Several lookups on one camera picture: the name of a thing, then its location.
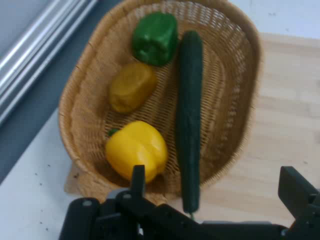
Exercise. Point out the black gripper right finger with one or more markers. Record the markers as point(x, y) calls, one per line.
point(302, 200)

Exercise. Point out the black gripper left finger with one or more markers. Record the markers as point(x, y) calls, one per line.
point(150, 220)

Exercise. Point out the orange bell pepper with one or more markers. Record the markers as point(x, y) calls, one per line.
point(132, 87)

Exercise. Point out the yellow lemon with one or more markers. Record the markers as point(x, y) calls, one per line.
point(135, 147)

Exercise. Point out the bamboo cutting board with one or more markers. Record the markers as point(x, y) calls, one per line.
point(287, 112)

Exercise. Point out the long dark green cucumber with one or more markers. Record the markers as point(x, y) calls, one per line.
point(188, 112)

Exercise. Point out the woven wicker basket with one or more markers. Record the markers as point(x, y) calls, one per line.
point(225, 100)

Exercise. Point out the green bell pepper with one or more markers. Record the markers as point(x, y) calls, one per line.
point(155, 37)

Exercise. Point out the long horizontal aluminium frame rail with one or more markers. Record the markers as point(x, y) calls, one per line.
point(37, 50)

